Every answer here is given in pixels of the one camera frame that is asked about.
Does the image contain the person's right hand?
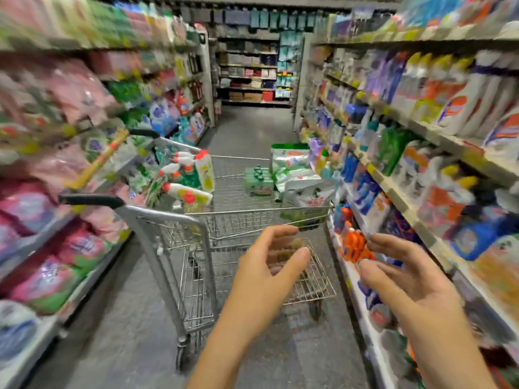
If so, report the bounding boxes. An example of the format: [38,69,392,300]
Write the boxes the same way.
[357,234,480,341]

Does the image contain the person's left hand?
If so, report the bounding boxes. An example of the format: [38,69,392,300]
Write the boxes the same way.
[219,226,311,337]

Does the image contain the cluster of orange trigger sprayers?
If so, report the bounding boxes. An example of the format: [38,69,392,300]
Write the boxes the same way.
[341,206,374,264]

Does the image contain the blue spray bottle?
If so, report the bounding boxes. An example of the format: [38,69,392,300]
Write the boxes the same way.
[450,202,516,260]

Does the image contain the yellow-capped pink-label cleaner bottle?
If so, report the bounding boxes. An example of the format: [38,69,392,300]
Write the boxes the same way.
[417,164,480,236]

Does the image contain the pack of green small bottles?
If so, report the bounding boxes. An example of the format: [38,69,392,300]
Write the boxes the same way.
[243,166,275,197]

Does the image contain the cluster of blue cleaner bottles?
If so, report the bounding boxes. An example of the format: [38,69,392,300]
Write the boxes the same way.
[341,153,382,232]

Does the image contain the white red-tipped spray bottle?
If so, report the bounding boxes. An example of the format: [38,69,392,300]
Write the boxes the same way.
[162,184,214,214]

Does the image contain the clear-wrapped white bottle pack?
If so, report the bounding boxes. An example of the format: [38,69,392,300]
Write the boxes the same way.
[393,142,443,207]

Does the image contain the white red-capped cleaner bottle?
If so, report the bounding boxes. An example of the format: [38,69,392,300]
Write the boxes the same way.
[193,150,216,193]

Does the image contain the cluster of green cleaner bottles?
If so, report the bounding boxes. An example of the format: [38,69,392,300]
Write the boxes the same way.
[369,125,418,177]

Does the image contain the white orange-trigger spray bottle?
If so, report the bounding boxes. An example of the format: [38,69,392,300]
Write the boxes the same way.
[482,105,519,163]

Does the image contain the row of teal blue pouches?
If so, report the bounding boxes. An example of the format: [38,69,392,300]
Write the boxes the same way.
[146,93,208,146]

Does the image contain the white orange spray bottles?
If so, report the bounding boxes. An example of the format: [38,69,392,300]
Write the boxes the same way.
[438,51,504,135]

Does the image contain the row of yellow-capped cleaner bottles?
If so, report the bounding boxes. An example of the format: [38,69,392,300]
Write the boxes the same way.
[393,52,475,122]

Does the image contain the row of purple cleaner bottles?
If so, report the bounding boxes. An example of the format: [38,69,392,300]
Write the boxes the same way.
[365,51,407,98]

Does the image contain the row of green white pouches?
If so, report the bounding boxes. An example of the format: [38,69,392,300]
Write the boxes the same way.
[81,77,159,171]

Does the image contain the stack of white blue pouches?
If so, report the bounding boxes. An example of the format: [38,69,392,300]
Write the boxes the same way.
[0,299,37,361]

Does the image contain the stack of pink detergent pouches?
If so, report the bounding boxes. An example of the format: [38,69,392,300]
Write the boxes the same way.
[0,61,131,313]

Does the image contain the person's left forearm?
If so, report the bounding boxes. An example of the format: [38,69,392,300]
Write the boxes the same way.
[188,320,272,389]

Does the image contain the person's right forearm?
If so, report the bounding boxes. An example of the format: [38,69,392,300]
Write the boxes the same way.
[405,316,497,389]

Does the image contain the grey shopping cart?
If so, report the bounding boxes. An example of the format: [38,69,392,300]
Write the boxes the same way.
[58,129,337,370]

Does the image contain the distant store shelving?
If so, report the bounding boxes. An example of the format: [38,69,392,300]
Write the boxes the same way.
[212,4,305,106]

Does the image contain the store shelving with refill pouches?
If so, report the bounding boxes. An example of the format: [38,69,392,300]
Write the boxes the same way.
[0,0,216,389]

